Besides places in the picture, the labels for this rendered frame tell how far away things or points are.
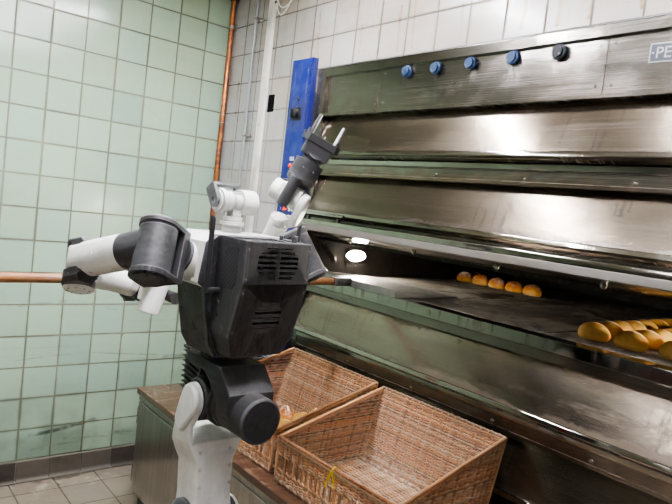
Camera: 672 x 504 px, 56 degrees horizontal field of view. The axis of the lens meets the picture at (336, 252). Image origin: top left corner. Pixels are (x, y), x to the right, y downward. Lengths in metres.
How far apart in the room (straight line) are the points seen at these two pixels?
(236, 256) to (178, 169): 2.06
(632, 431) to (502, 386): 0.42
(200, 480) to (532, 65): 1.57
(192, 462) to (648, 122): 1.51
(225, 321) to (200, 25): 2.36
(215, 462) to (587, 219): 1.23
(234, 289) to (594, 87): 1.19
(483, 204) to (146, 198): 1.89
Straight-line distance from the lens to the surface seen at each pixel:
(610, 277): 1.73
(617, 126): 1.95
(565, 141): 2.00
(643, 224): 1.88
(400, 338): 2.40
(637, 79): 1.97
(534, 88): 2.13
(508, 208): 2.10
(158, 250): 1.47
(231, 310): 1.48
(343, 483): 1.94
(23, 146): 3.25
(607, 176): 1.93
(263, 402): 1.54
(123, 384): 3.58
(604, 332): 2.11
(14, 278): 2.01
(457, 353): 2.23
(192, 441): 1.72
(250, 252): 1.44
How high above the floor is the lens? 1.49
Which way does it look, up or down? 4 degrees down
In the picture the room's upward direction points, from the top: 7 degrees clockwise
